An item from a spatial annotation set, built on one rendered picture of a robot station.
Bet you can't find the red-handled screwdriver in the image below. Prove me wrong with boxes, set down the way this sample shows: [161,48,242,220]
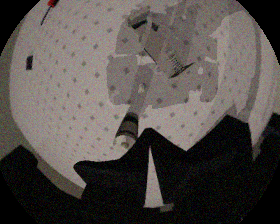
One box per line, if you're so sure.
[40,0,59,26]

